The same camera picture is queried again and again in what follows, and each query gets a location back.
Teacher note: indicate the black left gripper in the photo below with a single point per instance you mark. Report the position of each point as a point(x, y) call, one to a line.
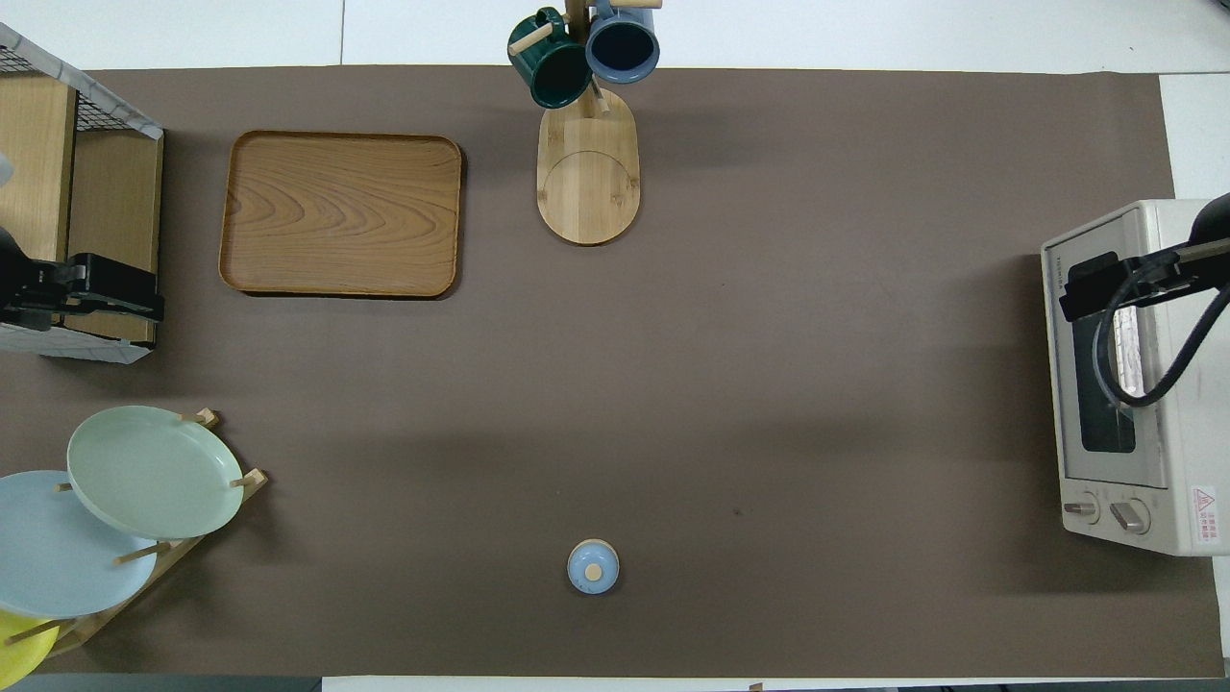
point(19, 288)

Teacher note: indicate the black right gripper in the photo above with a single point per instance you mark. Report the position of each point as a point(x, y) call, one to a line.
point(1209, 240)

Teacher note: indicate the white toaster oven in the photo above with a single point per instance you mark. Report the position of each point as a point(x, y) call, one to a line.
point(1196, 452)

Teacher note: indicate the silver oven knob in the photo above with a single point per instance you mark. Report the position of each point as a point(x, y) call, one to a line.
point(1084, 507)
point(1129, 516)

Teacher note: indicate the pale green plate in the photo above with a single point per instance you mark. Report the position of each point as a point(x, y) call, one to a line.
point(154, 471)

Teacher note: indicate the grey marbled cloth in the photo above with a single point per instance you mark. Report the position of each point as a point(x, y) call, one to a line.
point(115, 103)

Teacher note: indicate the wooden plate rack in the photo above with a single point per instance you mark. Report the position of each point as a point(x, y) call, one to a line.
point(252, 478)

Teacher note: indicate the wooden serving tray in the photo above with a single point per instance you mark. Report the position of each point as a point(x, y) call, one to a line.
point(336, 211)

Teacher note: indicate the large light blue plate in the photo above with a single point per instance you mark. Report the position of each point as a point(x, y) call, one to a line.
point(48, 567)

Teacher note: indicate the brown table mat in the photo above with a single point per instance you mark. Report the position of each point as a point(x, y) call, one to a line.
point(769, 384)

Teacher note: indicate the yellow plate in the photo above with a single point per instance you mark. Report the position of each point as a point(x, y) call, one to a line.
point(19, 654)

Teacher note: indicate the wooden mug tree stand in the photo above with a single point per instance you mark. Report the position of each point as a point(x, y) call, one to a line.
point(586, 192)

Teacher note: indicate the dark green mug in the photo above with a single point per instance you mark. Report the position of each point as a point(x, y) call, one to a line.
point(562, 82)

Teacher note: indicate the blue mug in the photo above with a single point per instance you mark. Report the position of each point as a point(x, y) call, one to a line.
point(623, 48)

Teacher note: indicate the small blue dome lid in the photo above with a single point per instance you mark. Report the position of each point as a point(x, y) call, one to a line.
point(593, 572)

